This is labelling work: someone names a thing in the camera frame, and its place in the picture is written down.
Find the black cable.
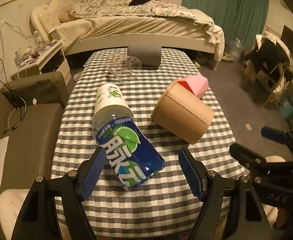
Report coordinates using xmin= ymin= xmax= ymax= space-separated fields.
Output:
xmin=0 ymin=57 xmax=28 ymax=134

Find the pink faceted cup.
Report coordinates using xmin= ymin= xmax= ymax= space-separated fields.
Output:
xmin=177 ymin=74 xmax=209 ymax=99

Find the light green slipper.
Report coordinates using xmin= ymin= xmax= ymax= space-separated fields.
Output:
xmin=193 ymin=61 xmax=201 ymax=68

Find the white pillow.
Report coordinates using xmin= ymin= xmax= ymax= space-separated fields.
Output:
xmin=39 ymin=0 xmax=76 ymax=32

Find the bed with beige sheet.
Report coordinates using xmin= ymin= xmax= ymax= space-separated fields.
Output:
xmin=31 ymin=4 xmax=225 ymax=62

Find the white bedside table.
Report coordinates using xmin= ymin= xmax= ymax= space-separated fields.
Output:
xmin=10 ymin=40 xmax=71 ymax=85

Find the brown kraft paper cup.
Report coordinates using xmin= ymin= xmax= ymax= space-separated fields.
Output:
xmin=151 ymin=81 xmax=214 ymax=144

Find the patterned blanket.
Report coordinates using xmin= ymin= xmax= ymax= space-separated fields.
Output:
xmin=68 ymin=0 xmax=195 ymax=21

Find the blue lime plastic bottle cup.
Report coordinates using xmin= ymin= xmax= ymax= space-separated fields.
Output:
xmin=92 ymin=115 xmax=165 ymax=191

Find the grey cylindrical cup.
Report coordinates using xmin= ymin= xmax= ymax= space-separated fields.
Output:
xmin=127 ymin=45 xmax=162 ymax=69

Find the grey checkered tablecloth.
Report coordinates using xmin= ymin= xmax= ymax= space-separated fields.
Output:
xmin=51 ymin=47 xmax=246 ymax=239

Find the dark grey sofa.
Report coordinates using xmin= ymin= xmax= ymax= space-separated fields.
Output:
xmin=0 ymin=72 xmax=69 ymax=192

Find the clear glass cup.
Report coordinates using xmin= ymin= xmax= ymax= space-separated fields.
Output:
xmin=105 ymin=53 xmax=142 ymax=83

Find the white paper scrap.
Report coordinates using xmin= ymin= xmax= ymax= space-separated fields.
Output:
xmin=245 ymin=124 xmax=252 ymax=131

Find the teal curtain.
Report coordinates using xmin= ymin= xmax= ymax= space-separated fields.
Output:
xmin=182 ymin=0 xmax=269 ymax=51

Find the large clear water jug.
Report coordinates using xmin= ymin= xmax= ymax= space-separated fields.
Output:
xmin=227 ymin=38 xmax=243 ymax=61

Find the plastic water bottle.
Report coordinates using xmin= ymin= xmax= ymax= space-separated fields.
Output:
xmin=33 ymin=30 xmax=44 ymax=54

